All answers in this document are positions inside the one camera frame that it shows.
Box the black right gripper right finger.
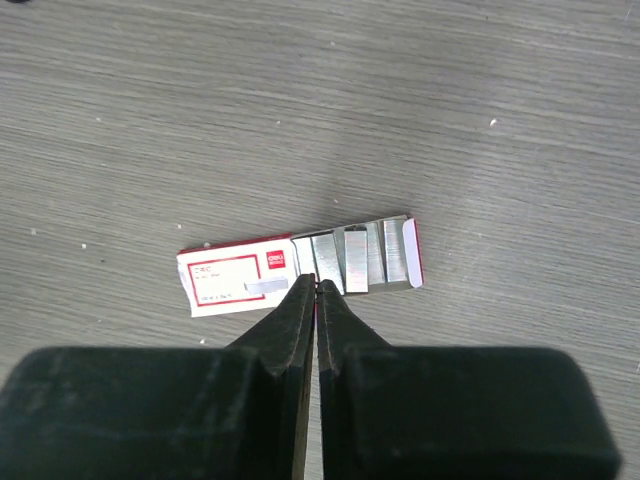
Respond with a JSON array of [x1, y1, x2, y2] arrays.
[[316, 280, 622, 479]]

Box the red white staple box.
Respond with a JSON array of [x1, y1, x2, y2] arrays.
[[176, 214, 424, 318]]

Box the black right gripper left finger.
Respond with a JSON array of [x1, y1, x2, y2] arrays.
[[1, 275, 316, 479]]

